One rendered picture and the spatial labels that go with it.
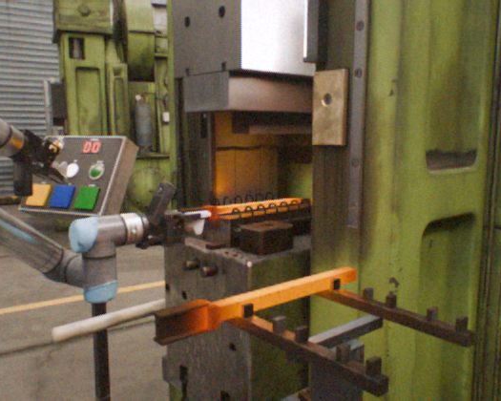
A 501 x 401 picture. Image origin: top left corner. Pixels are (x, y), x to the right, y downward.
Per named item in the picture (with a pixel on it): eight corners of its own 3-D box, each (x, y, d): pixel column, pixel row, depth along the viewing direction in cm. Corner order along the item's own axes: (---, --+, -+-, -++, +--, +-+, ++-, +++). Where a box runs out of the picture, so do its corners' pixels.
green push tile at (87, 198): (92, 209, 152) (99, 187, 154) (73, 208, 154) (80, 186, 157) (95, 211, 153) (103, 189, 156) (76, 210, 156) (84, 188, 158)
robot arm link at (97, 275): (93, 289, 121) (93, 245, 120) (125, 298, 115) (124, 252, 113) (66, 298, 115) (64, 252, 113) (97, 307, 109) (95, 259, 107)
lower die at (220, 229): (230, 247, 128) (229, 216, 127) (186, 236, 143) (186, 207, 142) (332, 227, 156) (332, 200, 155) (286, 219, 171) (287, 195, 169)
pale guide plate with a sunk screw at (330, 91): (341, 145, 113) (343, 69, 110) (311, 144, 119) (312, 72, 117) (346, 145, 114) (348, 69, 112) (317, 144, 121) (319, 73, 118)
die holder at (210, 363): (249, 440, 121) (249, 263, 114) (166, 382, 149) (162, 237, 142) (381, 368, 158) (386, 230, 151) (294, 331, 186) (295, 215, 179)
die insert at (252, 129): (248, 134, 133) (248, 111, 132) (231, 134, 139) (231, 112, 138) (321, 133, 153) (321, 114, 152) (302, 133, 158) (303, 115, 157)
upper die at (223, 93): (229, 110, 123) (228, 71, 121) (183, 112, 137) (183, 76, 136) (335, 114, 150) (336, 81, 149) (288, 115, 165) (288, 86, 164)
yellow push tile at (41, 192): (42, 205, 159) (50, 184, 161) (25, 204, 162) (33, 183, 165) (46, 207, 161) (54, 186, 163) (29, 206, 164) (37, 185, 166)
